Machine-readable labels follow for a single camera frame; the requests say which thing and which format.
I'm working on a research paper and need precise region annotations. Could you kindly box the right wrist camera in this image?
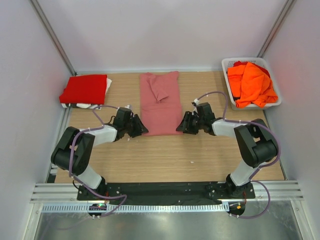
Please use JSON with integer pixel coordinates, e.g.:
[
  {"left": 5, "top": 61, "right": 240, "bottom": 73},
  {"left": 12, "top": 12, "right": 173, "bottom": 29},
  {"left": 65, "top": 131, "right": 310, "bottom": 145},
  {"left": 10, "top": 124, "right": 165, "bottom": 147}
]
[{"left": 191, "top": 98, "right": 200, "bottom": 106}]

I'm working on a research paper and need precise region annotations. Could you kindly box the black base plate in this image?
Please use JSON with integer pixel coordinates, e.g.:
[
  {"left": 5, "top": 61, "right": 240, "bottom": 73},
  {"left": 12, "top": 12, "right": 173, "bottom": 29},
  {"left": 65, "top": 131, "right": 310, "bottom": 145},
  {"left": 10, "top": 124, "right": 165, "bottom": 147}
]
[{"left": 76, "top": 181, "right": 256, "bottom": 207}]

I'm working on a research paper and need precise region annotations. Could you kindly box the white plastic basket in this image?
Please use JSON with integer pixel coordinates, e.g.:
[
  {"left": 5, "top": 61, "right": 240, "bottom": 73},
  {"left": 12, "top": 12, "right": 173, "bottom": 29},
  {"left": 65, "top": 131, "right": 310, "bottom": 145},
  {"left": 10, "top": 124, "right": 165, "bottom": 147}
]
[{"left": 221, "top": 57, "right": 282, "bottom": 111}]

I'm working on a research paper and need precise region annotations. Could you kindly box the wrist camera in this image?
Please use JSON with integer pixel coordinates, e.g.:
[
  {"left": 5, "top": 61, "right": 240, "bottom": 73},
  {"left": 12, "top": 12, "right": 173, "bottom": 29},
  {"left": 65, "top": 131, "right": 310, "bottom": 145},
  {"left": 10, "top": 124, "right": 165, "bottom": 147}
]
[
  {"left": 191, "top": 98, "right": 200, "bottom": 106},
  {"left": 125, "top": 104, "right": 132, "bottom": 110}
]

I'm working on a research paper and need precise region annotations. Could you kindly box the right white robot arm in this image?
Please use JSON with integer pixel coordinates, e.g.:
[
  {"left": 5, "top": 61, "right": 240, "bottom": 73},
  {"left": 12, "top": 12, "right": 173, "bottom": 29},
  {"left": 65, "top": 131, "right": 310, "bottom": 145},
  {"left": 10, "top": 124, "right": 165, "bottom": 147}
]
[{"left": 176, "top": 102, "right": 279, "bottom": 198}]

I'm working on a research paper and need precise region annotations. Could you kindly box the folded red t shirt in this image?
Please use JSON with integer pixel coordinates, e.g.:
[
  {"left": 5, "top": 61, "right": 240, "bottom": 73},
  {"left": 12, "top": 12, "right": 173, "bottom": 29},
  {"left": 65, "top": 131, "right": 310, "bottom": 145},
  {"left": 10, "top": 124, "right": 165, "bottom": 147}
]
[{"left": 59, "top": 74, "right": 108, "bottom": 105}]

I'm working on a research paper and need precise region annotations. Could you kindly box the pink t shirt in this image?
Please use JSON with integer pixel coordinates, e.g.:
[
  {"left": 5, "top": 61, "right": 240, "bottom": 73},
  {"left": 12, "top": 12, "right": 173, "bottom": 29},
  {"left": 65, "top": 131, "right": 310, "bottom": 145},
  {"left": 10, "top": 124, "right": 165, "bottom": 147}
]
[{"left": 139, "top": 71, "right": 183, "bottom": 137}]

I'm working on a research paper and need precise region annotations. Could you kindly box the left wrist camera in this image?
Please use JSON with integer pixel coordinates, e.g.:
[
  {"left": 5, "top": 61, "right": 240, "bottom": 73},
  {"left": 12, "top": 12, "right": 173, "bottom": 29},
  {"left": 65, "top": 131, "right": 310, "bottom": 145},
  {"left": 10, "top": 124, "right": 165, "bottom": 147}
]
[{"left": 125, "top": 104, "right": 132, "bottom": 110}]

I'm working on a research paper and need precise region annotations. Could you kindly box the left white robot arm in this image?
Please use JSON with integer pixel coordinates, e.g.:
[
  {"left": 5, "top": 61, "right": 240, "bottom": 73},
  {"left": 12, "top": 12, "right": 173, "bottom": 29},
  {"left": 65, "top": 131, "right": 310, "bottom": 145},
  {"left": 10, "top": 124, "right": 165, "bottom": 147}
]
[{"left": 51, "top": 107, "right": 149, "bottom": 200}]

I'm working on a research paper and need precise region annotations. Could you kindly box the white slotted cable duct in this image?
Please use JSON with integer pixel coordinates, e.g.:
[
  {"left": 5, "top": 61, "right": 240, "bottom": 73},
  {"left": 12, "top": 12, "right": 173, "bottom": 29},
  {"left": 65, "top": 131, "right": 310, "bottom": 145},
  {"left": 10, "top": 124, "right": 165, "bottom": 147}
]
[{"left": 41, "top": 202, "right": 229, "bottom": 214}]

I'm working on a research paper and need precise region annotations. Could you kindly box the orange t shirt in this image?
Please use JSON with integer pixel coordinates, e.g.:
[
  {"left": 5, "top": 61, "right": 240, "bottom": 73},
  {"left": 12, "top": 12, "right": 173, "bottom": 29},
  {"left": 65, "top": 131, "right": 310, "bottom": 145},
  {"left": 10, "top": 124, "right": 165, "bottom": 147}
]
[{"left": 227, "top": 62, "right": 279, "bottom": 109}]

